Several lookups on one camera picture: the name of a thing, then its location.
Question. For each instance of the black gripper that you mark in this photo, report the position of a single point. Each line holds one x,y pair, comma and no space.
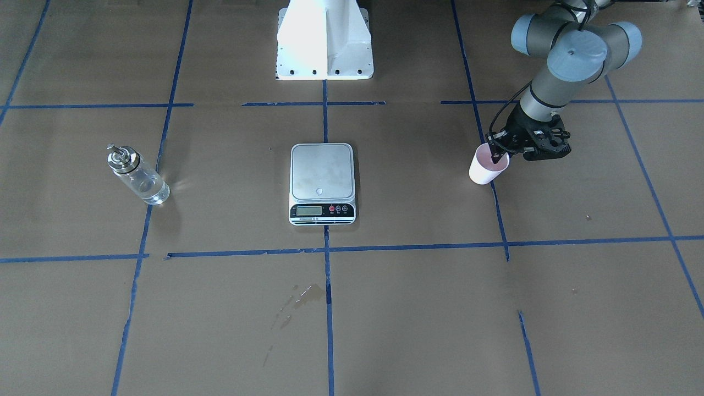
517,131

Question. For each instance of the clear glass sauce dispenser bottle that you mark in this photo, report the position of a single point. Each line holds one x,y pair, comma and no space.
136,173

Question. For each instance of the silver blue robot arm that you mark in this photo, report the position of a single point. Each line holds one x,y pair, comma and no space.
576,54

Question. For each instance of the white digital kitchen scale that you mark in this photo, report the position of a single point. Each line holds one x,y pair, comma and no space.
322,185

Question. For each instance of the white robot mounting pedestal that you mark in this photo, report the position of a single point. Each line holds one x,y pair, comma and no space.
324,40

